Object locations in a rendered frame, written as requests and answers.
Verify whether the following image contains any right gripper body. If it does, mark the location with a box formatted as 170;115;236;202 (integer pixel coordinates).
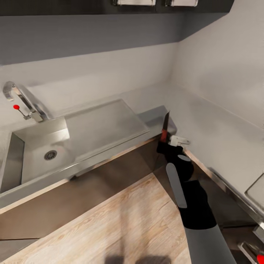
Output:
157;141;183;157

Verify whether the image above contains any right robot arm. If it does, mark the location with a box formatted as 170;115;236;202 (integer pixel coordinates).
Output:
157;135;237;264

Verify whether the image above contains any parer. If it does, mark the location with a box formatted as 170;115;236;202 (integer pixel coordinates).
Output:
160;112;169;142

